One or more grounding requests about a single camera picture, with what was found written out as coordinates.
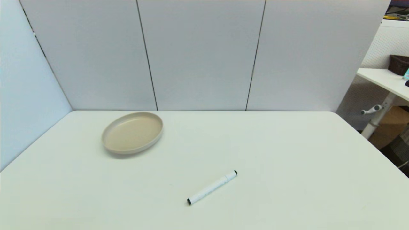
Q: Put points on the white marker with black caps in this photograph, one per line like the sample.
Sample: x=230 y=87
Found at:
x=211 y=188

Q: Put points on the beige oval plate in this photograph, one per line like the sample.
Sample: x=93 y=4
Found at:
x=132 y=132

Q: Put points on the white desk leg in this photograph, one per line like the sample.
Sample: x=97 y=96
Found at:
x=378 y=118

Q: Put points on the white side desk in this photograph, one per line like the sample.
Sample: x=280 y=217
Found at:
x=383 y=79

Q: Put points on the brown cardboard box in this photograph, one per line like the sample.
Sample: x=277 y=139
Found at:
x=391 y=126

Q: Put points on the white perforated partition panel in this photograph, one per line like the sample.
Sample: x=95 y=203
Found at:
x=386 y=41

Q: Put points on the dark woven basket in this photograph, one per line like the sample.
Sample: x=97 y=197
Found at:
x=398 y=65

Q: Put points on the teal small item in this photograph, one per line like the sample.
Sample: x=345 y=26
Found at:
x=407 y=74

